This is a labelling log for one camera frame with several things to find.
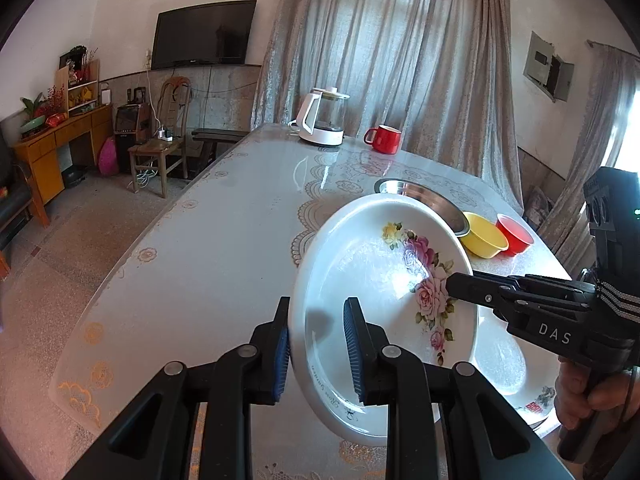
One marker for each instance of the green bowl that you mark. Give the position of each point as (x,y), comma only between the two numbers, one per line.
(32,126)

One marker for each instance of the dark wooden bench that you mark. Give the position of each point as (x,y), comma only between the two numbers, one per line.
(220,135)

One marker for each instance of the red plastic bowl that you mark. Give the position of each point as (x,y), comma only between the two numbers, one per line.
(517,240)

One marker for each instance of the light wooden chair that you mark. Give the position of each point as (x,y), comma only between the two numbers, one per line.
(172,105)

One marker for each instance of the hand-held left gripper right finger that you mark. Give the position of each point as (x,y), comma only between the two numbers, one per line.
(356,360)

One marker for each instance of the white canister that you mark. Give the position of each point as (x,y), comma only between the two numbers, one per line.
(105,97)

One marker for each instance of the wooden desk shelf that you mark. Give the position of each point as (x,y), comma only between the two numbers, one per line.
(82,85)

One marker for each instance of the person's right hand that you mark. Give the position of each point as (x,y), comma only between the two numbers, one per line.
(570,395)

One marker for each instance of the window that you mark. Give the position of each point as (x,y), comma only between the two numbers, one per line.
(630,140)

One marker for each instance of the dark armchair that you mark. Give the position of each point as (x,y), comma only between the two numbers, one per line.
(12,205)

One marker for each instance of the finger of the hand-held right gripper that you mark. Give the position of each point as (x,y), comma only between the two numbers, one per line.
(475,287)

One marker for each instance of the small white rose plate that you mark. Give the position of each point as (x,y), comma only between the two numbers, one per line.
(360,270)

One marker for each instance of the white glass electric kettle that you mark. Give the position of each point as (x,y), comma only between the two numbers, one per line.
(320,125)

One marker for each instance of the grey window curtain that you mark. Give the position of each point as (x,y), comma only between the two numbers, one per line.
(595,135)

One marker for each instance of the red mug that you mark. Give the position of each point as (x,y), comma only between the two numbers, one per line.
(385,140)

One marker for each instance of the black wall television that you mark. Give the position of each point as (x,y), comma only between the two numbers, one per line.
(202,32)

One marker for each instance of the black speaker box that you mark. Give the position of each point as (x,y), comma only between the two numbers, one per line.
(131,130)

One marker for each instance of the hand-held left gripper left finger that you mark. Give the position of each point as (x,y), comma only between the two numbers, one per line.
(280,360)

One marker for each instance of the white power strip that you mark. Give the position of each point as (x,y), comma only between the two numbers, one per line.
(165,135)

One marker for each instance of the grey electrical panel box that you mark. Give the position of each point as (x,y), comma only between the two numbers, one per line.
(547,65)

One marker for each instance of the long grey lace curtain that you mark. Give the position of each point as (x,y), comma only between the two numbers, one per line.
(390,60)

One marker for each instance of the white plate red blue print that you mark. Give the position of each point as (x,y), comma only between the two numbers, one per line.
(500,360)

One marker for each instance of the orange wooden desk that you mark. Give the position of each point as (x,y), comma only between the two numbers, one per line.
(55,145)

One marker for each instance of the stainless steel bowl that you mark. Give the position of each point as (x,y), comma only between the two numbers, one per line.
(425,192)

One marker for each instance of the pink bag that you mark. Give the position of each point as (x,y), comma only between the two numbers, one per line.
(107,157)

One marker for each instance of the yellow plastic bowl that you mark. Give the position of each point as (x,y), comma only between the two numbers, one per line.
(485,240)

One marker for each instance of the red packet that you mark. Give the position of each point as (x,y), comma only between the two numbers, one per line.
(56,119)

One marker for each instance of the grey cloth bundle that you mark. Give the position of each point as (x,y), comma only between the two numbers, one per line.
(540,207)

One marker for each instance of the dark round floor device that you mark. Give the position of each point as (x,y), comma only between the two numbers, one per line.
(74,176)

